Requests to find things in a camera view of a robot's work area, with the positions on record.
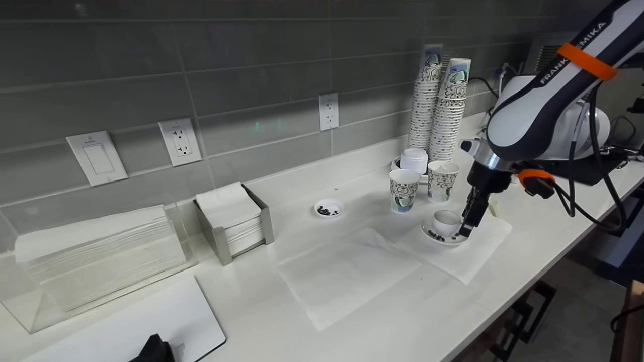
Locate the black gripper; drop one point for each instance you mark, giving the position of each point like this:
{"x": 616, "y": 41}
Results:
{"x": 483, "y": 181}

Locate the small white espresso cup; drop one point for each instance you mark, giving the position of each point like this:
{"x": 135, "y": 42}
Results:
{"x": 444, "y": 221}

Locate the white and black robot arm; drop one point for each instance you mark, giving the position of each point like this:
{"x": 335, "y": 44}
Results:
{"x": 543, "y": 128}

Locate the patterned paper cup rear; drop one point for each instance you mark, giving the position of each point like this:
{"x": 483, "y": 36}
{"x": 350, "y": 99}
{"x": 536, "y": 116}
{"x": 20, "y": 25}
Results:
{"x": 441, "y": 180}

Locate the patterned paper cup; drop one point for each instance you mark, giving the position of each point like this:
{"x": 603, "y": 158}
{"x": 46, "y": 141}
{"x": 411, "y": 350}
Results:
{"x": 403, "y": 188}
{"x": 441, "y": 180}

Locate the patterned paper cup front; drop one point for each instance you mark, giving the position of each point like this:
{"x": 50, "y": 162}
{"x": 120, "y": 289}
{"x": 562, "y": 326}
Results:
{"x": 403, "y": 188}

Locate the white paper napkin under saucer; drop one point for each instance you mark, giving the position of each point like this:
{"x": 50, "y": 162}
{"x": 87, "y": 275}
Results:
{"x": 465, "y": 259}

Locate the white saucer with dark pattern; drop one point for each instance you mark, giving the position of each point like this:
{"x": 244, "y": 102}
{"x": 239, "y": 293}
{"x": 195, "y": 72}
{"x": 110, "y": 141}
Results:
{"x": 441, "y": 240}

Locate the front stack of paper cups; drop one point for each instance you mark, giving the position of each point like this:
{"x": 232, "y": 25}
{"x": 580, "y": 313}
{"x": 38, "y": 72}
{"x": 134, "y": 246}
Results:
{"x": 449, "y": 108}

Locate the stack of paper cups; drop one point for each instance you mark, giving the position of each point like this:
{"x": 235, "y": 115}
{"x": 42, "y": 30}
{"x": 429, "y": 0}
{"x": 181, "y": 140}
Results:
{"x": 449, "y": 108}
{"x": 425, "y": 94}

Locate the small white dish with dots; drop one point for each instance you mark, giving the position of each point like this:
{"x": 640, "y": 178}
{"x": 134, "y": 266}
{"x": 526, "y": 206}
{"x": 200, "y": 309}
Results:
{"x": 328, "y": 207}

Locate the white paper napkin left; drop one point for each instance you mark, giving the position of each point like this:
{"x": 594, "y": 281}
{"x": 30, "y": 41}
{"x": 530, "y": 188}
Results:
{"x": 337, "y": 277}

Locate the rear stack of paper cups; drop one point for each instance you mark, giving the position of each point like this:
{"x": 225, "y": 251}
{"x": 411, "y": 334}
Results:
{"x": 425, "y": 94}

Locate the white outlet near cups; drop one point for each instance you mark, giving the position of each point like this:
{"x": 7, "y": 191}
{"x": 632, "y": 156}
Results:
{"x": 328, "y": 110}

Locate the metal napkin holder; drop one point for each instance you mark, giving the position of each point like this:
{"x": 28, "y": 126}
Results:
{"x": 234, "y": 219}

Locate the white tablet board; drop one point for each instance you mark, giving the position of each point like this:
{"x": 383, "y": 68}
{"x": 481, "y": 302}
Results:
{"x": 180, "y": 313}

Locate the white power outlet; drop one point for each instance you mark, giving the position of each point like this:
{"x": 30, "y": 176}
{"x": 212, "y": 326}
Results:
{"x": 180, "y": 141}

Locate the black cloth object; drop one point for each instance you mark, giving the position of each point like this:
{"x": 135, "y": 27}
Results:
{"x": 156, "y": 350}

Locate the clear acrylic box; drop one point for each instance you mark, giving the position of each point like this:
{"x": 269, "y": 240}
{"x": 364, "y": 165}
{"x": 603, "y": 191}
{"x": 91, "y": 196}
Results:
{"x": 61, "y": 271}

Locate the white light switch plate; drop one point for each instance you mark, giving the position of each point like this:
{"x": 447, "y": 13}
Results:
{"x": 96, "y": 158}

